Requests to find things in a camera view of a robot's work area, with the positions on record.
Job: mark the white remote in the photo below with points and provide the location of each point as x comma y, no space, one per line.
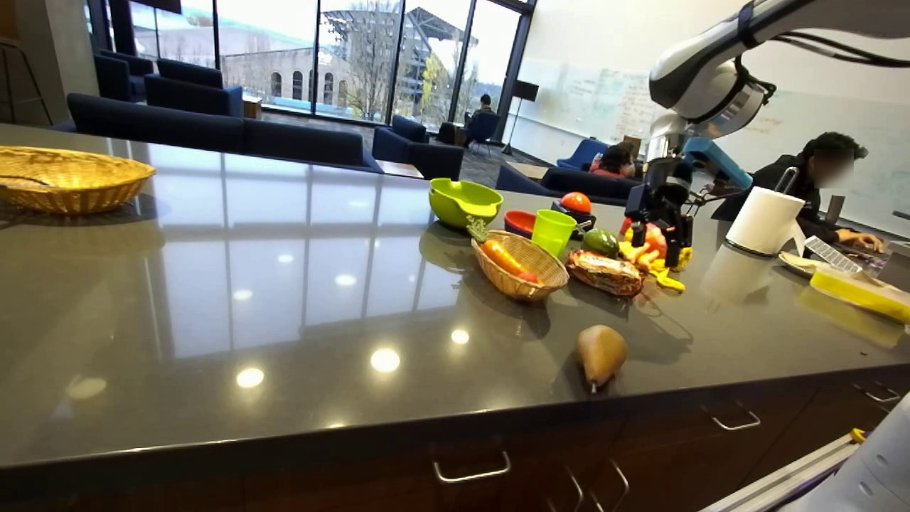
831,255

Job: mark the pink toy pomegranate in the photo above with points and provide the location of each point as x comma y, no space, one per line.
655,240

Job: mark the round yellow woven basket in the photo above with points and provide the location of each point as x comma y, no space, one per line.
67,187

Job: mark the green plastic cup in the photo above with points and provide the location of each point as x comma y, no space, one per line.
552,237

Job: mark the person reclining on sofa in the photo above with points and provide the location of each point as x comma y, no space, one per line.
616,162

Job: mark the yellow sponge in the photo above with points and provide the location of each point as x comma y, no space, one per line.
856,294

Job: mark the dark blue armchair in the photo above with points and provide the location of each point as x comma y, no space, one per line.
416,153

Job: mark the white metal rail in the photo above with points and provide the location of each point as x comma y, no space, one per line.
787,474

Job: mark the dark blue lounge sofa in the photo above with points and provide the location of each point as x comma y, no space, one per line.
588,187

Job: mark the toy sandwich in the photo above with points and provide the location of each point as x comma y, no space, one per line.
606,275

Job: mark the dark wood drawer cabinet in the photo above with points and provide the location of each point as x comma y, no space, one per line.
285,480

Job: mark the yellow toy banana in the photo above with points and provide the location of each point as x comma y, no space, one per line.
653,262

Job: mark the dark blue sofa by window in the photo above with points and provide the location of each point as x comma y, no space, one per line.
188,89

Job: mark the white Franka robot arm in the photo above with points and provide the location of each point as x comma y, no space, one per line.
713,76

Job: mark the yellow-brown toy pear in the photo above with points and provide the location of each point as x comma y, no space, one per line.
605,355

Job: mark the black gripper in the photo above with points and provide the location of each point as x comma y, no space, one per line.
662,190

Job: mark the red plastic bowl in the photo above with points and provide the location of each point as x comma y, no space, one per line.
518,223

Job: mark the orange toy carrot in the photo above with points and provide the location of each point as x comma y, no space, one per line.
504,257

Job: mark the long dark blue sofa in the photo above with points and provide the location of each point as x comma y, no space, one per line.
218,132

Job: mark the white mug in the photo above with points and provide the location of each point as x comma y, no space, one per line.
764,220

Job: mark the oval wicker basket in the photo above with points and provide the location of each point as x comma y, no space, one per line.
522,287

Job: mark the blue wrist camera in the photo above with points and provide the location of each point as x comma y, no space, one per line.
718,163

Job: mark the dark-haired person at desk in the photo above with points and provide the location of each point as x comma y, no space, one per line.
825,167

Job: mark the orange toy fruit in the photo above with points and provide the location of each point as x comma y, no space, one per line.
576,203

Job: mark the green plastic bowl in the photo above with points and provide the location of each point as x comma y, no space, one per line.
464,203

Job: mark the distant seated person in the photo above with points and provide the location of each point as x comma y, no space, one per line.
485,107

